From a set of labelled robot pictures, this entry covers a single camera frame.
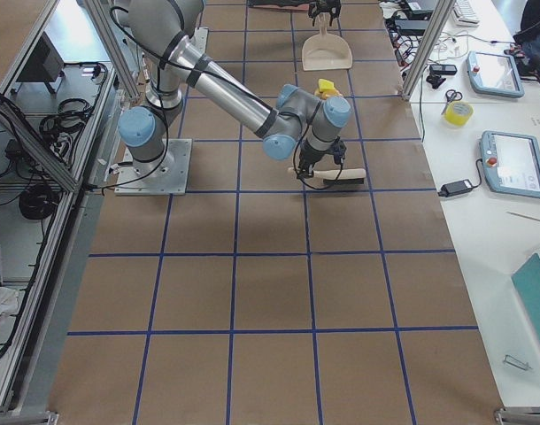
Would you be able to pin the near teach pendant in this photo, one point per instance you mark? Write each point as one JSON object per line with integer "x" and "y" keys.
{"x": 511, "y": 163}

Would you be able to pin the black power adapter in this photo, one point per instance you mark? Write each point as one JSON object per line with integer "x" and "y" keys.
{"x": 457, "y": 188}

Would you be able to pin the yellow tape roll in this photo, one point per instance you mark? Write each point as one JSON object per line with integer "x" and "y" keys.
{"x": 458, "y": 113}

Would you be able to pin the far teach pendant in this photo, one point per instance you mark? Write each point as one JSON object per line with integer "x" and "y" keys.
{"x": 494, "y": 74}

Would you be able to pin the yellow sponge piece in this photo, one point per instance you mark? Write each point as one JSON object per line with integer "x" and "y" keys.
{"x": 326, "y": 86}

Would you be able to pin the scissors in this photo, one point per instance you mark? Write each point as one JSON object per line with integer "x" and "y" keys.
{"x": 451, "y": 95}

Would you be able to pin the orange potato-like toy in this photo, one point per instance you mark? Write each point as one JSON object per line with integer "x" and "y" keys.
{"x": 333, "y": 93}

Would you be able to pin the beige plastic dustpan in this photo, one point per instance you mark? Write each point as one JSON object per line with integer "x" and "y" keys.
{"x": 324, "y": 51}

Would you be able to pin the teal notebook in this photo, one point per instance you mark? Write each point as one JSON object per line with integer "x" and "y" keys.
{"x": 526, "y": 281}

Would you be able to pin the beige hand brush black bristles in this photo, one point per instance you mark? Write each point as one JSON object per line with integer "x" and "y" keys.
{"x": 333, "y": 177}

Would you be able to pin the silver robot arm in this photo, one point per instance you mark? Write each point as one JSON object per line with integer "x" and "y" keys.
{"x": 300, "y": 121}

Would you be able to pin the aluminium frame post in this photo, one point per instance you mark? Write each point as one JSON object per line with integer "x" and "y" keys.
{"x": 435, "y": 27}

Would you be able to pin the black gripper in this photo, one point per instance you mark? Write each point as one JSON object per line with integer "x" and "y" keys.
{"x": 307, "y": 158}
{"x": 324, "y": 7}

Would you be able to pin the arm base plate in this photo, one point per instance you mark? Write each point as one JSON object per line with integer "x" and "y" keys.
{"x": 154, "y": 178}
{"x": 199, "y": 42}

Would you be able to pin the black webcam on table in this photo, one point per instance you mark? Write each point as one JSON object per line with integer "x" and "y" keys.
{"x": 437, "y": 74}

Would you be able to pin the teach pendant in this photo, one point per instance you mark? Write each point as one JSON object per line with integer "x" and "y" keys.
{"x": 511, "y": 163}
{"x": 494, "y": 74}

